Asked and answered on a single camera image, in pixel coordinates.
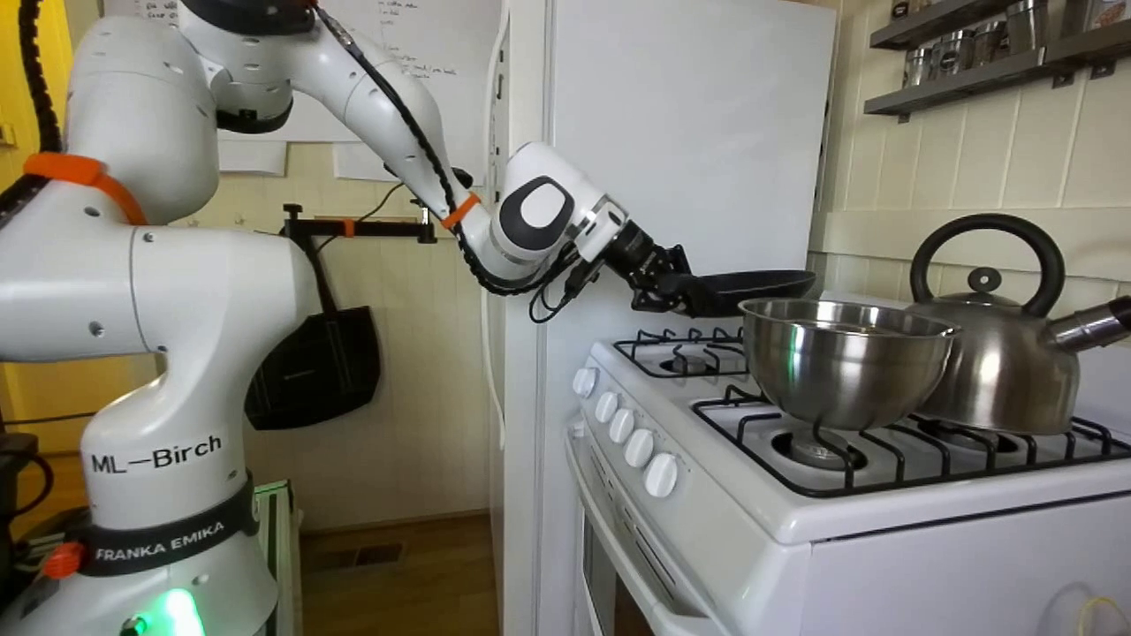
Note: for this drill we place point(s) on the grey wall shelf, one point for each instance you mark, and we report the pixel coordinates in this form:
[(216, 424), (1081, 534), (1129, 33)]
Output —
[(976, 72)]

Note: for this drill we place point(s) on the white stove knob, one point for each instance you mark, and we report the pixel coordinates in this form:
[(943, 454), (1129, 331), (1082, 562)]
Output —
[(638, 445), (606, 405), (585, 380), (662, 474), (619, 424)]

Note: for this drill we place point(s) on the black double burner grate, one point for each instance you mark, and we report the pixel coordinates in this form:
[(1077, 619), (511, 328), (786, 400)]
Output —
[(685, 343), (850, 468)]

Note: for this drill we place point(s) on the brown floor vent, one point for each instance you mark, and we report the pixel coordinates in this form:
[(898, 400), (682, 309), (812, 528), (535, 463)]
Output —
[(359, 555)]

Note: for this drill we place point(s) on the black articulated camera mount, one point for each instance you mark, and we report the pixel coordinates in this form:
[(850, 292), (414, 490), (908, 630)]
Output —
[(376, 228)]

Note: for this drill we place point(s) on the black hanging bag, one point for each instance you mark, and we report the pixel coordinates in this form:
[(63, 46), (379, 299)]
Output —
[(320, 374)]

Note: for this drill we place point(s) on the white gas stove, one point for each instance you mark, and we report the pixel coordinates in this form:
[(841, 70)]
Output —
[(943, 568)]

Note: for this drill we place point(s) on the white metal stand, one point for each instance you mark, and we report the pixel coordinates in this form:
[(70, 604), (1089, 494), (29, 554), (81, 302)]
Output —
[(285, 554)]

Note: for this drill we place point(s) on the white refrigerator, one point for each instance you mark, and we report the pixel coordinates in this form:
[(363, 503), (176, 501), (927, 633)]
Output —
[(709, 117)]

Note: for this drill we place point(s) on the silver metal bowl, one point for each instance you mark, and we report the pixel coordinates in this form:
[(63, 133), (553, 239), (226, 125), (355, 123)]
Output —
[(850, 365)]

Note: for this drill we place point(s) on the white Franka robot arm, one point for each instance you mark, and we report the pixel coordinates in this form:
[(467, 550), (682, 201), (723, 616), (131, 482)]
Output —
[(180, 296)]

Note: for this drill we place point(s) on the round gas burner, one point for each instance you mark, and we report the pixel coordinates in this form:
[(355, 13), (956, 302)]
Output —
[(682, 361), (814, 445)]

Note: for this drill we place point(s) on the metal canister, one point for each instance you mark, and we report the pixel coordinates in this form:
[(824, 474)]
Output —
[(1028, 25), (917, 66)]

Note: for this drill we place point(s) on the black frying pan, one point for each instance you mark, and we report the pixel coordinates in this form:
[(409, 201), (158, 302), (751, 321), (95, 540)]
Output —
[(753, 286)]

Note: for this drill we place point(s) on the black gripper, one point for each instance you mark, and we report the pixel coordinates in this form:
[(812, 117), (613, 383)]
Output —
[(638, 263)]

